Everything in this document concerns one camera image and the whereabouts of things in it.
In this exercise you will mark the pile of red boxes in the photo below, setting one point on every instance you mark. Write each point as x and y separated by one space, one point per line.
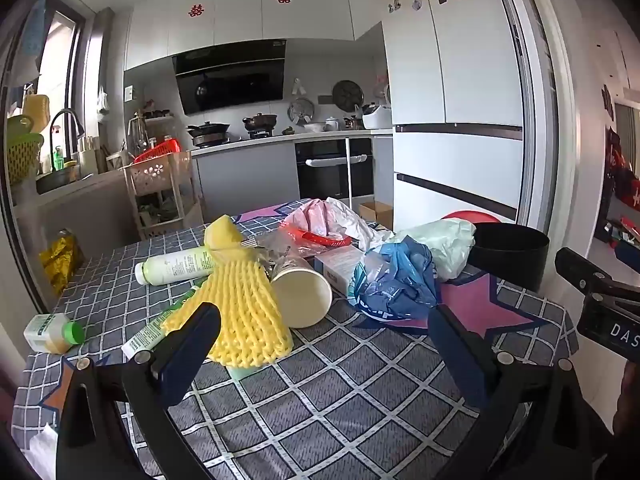
625 180

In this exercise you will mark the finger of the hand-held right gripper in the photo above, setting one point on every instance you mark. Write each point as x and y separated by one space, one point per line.
582 270

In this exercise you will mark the green plastic basket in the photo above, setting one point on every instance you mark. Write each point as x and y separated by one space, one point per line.
22 160

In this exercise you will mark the small bottle with green cap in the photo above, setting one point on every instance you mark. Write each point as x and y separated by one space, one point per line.
47 332

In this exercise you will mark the blue plastic bag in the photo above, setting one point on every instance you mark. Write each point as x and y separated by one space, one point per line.
395 280

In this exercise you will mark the golden foil bag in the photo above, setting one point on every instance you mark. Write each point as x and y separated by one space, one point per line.
62 260

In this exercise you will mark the brown cardboard box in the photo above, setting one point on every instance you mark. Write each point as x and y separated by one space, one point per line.
377 215

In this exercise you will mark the red plastic basket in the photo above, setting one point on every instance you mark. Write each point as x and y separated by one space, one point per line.
160 150

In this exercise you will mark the white paper cup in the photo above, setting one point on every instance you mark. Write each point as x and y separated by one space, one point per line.
300 300

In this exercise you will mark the yellow foam fruit net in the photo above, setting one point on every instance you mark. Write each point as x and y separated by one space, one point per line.
240 310

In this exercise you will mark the black kitchen faucet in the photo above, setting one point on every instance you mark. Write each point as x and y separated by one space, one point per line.
52 135

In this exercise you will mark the white kitchen counter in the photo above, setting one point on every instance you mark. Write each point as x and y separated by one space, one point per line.
280 141

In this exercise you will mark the green tube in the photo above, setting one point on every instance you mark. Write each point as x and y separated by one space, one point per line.
145 337

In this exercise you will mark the round dark hanging pan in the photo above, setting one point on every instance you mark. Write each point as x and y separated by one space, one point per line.
347 94

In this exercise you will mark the white rice cooker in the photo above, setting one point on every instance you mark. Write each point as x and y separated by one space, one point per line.
377 117

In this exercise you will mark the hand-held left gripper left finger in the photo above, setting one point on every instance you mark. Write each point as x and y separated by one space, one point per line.
192 342

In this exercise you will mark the white paper sheet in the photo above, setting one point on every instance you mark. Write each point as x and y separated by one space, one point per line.
45 450

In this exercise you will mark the yellow plastic basket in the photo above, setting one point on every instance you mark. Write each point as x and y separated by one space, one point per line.
35 107

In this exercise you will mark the white upper cabinets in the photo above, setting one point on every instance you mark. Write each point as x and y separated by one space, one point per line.
240 15

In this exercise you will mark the white refrigerator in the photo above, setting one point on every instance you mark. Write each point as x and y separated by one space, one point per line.
450 85

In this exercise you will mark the white bowl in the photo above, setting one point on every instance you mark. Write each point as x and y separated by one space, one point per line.
315 127

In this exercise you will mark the green dish soap bottle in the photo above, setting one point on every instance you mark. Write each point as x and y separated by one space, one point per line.
58 160

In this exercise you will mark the grey checked tablecloth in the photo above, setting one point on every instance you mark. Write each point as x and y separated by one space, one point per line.
320 385

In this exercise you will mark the grey sliding door frame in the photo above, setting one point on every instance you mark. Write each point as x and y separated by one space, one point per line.
545 110

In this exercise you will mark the pink plastic bag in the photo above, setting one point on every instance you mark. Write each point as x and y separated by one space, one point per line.
312 217

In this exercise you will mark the red trash bin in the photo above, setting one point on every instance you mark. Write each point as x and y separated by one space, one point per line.
470 216

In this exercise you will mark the black wok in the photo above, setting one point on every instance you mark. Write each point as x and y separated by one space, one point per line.
207 130

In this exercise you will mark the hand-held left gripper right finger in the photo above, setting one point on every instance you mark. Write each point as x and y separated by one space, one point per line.
460 355

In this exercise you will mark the pale green plastic bag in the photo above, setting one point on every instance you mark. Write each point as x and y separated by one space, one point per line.
445 245

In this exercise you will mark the white plastic bag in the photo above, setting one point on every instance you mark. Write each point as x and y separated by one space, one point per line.
350 222

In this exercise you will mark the black sink basin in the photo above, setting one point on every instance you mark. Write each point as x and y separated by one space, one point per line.
55 182

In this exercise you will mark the black trash bin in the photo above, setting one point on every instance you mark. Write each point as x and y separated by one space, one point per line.
505 260

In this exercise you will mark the beige plastic storage cart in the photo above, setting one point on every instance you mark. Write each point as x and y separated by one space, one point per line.
160 172

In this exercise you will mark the white enamel pot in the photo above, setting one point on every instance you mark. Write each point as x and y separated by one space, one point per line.
333 124

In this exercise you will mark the white canister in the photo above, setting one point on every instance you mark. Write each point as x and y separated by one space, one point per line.
89 161

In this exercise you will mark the yellow sponge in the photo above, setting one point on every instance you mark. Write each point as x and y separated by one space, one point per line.
222 232

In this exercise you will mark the red plastic wrapper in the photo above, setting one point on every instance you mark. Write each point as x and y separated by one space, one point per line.
320 237

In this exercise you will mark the crumpled clear plastic bottle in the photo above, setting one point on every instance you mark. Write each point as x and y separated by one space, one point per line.
287 260

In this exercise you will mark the white and green plastic bottle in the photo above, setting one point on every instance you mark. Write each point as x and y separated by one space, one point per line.
175 266

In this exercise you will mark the round silver steamer rack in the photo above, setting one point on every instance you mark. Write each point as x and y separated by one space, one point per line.
301 111

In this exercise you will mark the white and blue cardboard box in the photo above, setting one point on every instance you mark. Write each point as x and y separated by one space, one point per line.
340 265

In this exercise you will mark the black range hood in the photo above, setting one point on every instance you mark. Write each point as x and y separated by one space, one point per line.
230 80

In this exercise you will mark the dark cooking pot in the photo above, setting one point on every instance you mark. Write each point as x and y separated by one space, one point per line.
260 122

